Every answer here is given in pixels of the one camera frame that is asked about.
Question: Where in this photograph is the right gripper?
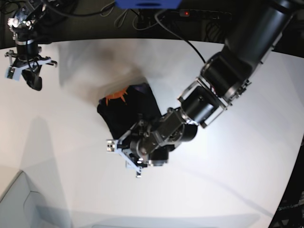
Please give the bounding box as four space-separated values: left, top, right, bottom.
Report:
4 47 57 91

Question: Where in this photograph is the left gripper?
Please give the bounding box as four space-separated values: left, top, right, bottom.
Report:
116 120 151 178

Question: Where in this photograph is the black graphic t-shirt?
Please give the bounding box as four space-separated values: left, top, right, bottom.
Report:
97 83 163 140

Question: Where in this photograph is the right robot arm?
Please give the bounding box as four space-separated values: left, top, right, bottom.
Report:
5 0 66 91

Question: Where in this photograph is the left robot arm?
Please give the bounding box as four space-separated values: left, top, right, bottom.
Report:
107 0 304 177

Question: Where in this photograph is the blue box overhead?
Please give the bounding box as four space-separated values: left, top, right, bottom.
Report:
115 0 181 9

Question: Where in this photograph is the black power strip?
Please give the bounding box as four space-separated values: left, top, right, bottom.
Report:
179 9 232 20

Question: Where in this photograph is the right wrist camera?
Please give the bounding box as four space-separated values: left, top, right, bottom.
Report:
5 67 22 81

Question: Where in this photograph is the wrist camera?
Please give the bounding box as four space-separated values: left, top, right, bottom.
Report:
5 67 22 81
106 139 118 153

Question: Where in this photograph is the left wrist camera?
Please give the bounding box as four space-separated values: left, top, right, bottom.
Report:
106 139 118 153

